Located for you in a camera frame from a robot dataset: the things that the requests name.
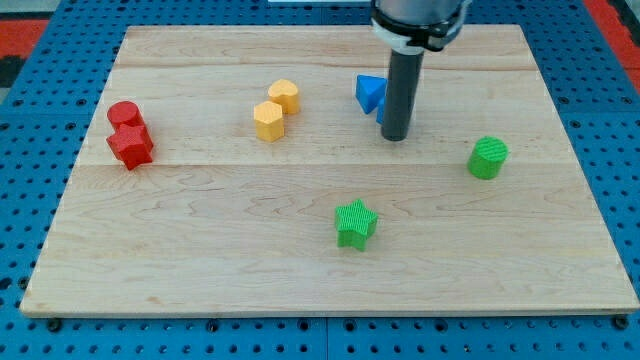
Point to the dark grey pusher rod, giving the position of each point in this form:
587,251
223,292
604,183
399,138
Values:
403,76

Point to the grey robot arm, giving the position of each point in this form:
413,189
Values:
410,28

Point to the yellow heart block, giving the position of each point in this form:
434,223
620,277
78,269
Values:
285,93

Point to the yellow hexagon block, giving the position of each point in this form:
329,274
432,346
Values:
269,121

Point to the blue triangle block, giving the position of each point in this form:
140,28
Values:
369,91

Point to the blue block behind rod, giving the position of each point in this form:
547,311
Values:
380,111

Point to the green cylinder block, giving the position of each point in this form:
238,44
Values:
487,157

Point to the green star block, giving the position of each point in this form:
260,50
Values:
354,224

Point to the wooden board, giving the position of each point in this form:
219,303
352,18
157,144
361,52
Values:
223,224

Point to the red star block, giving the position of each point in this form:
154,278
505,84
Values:
132,145

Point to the red cylinder block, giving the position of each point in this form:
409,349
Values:
124,113

